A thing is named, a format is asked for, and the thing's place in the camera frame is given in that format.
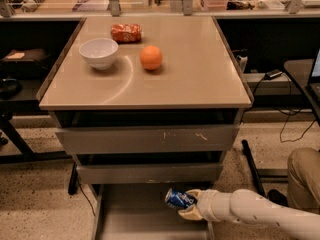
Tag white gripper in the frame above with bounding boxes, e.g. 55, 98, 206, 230
178, 189, 219, 222

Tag blue pepsi can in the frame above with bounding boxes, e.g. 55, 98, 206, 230
165, 188, 197, 209

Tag white bowl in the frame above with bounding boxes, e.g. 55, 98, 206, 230
79, 38, 118, 70

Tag top drawer front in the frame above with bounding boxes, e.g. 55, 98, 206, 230
56, 124, 239, 154

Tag black floor cable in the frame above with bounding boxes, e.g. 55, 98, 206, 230
279, 113, 317, 144

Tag open bottom drawer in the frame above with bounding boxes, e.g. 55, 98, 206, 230
91, 183, 215, 240

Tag orange fruit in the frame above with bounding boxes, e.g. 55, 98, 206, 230
140, 45, 162, 70

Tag black table leg bar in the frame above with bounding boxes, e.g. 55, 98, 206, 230
241, 140, 266, 196

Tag grey drawer cabinet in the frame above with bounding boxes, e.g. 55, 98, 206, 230
35, 15, 254, 240

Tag black power adapter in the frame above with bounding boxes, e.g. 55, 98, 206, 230
264, 69, 282, 80

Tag middle drawer front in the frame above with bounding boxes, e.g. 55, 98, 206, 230
77, 163, 223, 184

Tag black sneaker white stripes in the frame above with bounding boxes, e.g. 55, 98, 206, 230
267, 189, 288, 206

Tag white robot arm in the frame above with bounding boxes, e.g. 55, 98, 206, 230
178, 189, 320, 240

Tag orange chip bag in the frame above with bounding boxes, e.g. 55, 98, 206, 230
111, 24, 142, 43

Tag person leg khaki trousers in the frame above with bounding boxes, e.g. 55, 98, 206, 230
287, 148, 320, 214

